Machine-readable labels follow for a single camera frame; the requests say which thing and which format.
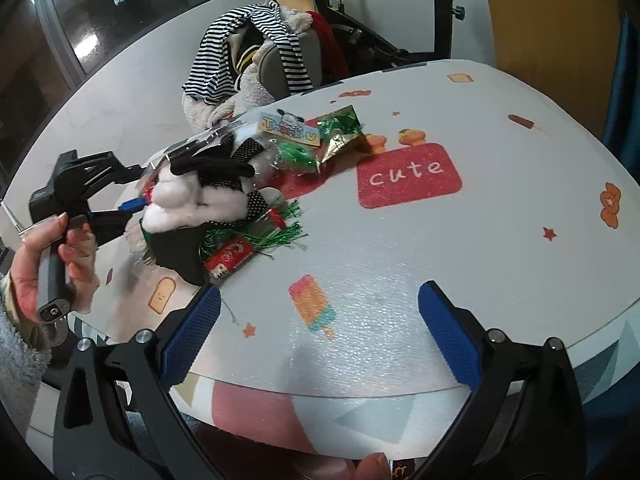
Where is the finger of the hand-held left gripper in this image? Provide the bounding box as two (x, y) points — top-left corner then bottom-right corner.
(75, 151), (151, 187)
(87, 196), (151, 243)

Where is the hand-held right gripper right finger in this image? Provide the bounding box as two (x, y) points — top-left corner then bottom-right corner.
(417, 280), (588, 480)

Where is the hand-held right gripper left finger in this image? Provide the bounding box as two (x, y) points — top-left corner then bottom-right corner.
(52, 285), (223, 480)

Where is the black dotted glove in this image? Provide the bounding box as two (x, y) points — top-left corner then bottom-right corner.
(167, 137), (276, 221)

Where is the person's left forearm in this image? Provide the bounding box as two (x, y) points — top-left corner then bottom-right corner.
(0, 270), (55, 413)

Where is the person's left hand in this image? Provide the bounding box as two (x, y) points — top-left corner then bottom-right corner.
(10, 211), (101, 331)

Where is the person's right hand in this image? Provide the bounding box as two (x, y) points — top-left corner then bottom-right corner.
(347, 452), (393, 480)

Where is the printed tablecloth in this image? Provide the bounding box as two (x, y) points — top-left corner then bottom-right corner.
(10, 59), (640, 461)

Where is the clear plastic package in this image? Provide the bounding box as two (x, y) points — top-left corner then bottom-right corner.
(142, 109), (281, 173)

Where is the green tinsel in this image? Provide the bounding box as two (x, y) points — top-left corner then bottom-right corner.
(200, 200), (308, 261)

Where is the striped shirt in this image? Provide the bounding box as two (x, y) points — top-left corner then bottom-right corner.
(181, 2), (313, 106)

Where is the dark window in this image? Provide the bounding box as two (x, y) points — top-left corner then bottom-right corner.
(0, 0), (281, 181)

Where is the green candy wrapper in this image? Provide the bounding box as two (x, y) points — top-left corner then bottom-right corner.
(272, 141), (322, 175)

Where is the yellow cartoon card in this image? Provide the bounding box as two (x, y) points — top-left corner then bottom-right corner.
(259, 107), (322, 147)

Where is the grey chair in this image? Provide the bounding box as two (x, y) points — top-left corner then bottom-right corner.
(235, 25), (331, 101)

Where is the red cloth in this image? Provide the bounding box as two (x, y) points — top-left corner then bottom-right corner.
(305, 10), (351, 83)

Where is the exercise bike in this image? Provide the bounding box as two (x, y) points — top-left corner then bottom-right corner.
(300, 0), (486, 83)

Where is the yellow wooden panel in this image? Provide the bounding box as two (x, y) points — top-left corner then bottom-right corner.
(477, 0), (623, 133)

